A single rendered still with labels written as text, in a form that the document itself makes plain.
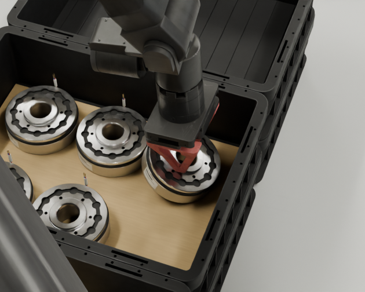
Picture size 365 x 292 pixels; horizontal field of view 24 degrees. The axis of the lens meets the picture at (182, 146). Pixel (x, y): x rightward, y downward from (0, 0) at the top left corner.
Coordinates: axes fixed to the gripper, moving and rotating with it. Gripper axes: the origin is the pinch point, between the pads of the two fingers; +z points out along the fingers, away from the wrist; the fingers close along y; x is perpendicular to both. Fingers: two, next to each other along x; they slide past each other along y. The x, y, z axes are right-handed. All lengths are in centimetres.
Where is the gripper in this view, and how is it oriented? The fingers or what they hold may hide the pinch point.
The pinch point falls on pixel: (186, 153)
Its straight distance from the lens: 111.5
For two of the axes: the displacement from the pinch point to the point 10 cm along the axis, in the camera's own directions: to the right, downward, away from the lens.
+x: 9.4, 2.2, -2.7
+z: 0.7, 6.4, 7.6
